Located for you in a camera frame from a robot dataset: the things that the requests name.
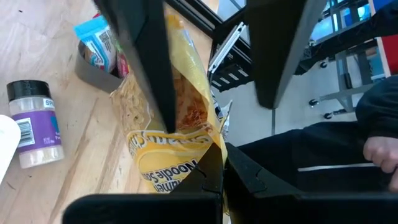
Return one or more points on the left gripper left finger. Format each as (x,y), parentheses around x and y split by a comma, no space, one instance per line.
(211,180)

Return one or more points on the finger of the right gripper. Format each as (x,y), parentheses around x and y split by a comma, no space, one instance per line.
(273,46)
(146,56)

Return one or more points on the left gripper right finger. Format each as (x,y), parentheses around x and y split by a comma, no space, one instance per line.
(245,177)

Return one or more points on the yellow blue ramen packet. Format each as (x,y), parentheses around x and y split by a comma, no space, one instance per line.
(99,43)

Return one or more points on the yellow white ramen packet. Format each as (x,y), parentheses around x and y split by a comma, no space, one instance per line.
(161,155)

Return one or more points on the purple label spice jar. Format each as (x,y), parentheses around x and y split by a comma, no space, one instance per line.
(37,127)

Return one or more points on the brown plastic tray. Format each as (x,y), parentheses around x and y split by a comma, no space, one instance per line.
(93,79)

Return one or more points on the black desk leg bar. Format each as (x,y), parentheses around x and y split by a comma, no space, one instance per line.
(342,40)

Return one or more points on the grey caster desk leg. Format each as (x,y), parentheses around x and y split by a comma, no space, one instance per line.
(345,90)

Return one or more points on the person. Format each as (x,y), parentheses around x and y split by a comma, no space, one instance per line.
(326,149)

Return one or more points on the red panel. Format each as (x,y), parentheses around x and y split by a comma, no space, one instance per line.
(390,53)

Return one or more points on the person's hand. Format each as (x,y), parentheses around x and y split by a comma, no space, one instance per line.
(382,152)

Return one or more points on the silver metal bracket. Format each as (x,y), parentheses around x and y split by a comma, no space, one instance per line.
(225,46)

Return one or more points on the black table frame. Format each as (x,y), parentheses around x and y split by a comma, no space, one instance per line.
(230,77)

